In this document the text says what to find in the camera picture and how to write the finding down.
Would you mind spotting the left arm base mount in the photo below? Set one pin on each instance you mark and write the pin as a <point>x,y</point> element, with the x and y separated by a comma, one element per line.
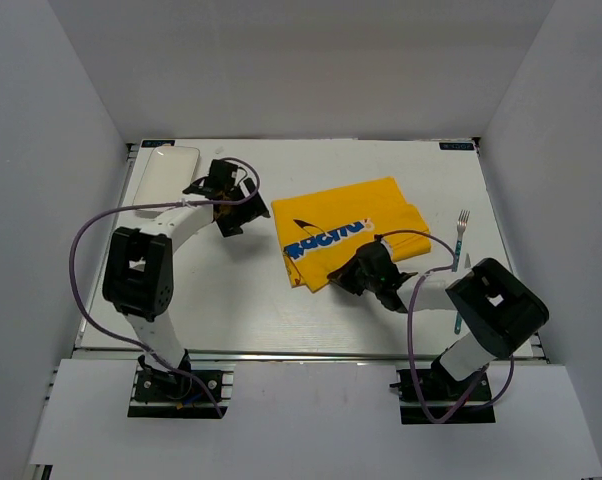
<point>158,394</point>

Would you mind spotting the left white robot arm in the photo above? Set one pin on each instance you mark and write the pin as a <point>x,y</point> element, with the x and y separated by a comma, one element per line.
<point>139,274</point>

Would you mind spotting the left blue corner label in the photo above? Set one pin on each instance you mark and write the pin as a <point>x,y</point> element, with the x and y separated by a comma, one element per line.
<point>155,143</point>

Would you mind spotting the blue corner label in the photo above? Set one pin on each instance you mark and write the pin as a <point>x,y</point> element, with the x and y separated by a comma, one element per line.
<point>155,143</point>
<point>457,146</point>

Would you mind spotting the fork with teal handle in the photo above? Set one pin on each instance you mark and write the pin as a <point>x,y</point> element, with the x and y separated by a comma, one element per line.
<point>461,227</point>

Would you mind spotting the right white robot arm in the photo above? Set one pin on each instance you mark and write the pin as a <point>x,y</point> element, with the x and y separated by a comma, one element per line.
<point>500,312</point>

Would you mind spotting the right blue corner label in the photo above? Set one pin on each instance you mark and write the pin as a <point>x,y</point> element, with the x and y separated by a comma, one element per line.
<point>457,146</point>

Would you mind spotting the yellow printed cloth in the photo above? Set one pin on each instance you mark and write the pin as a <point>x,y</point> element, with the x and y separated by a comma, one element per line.
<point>320,232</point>

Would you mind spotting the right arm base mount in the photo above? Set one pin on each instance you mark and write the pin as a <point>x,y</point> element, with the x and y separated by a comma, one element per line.
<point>440,398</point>

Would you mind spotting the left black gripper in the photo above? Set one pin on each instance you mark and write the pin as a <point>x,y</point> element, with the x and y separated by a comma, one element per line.
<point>251,210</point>

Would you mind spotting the white rectangular plate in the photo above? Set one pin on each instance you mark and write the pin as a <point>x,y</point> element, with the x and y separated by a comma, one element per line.
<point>169,170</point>

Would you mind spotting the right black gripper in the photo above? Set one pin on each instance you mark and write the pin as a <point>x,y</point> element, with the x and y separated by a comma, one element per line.
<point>344,276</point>

